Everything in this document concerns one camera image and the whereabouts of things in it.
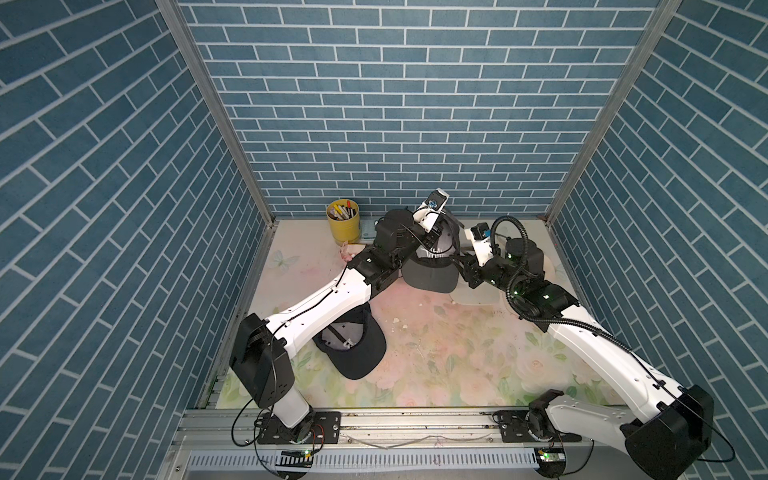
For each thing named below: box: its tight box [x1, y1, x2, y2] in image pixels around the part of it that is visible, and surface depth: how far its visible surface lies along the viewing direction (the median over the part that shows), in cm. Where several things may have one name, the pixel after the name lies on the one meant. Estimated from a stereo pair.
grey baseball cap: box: [402, 209, 465, 294], surface depth 84 cm
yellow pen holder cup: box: [326, 199, 361, 245], surface depth 110 cm
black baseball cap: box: [312, 302, 387, 380], surface depth 88 cm
